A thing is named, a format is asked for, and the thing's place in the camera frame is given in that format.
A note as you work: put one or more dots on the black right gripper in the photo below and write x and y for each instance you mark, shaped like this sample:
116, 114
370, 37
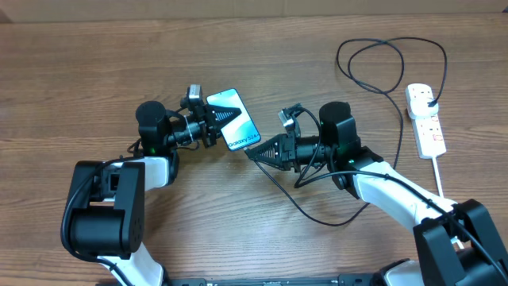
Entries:
286, 156

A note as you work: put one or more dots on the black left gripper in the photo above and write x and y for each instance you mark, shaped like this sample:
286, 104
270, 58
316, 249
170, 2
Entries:
207, 117

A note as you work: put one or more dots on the Galaxy smartphone with blue screen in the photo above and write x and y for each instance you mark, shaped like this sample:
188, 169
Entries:
241, 132

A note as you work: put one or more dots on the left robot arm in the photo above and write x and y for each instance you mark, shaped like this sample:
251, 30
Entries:
103, 220

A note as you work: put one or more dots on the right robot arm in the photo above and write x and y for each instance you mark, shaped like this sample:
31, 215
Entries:
457, 243

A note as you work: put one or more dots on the white charger plug adapter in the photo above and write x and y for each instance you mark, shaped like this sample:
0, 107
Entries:
422, 108

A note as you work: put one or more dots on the white power strip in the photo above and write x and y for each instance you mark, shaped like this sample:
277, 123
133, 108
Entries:
427, 131

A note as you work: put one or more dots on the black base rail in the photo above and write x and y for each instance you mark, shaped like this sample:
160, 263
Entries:
270, 282

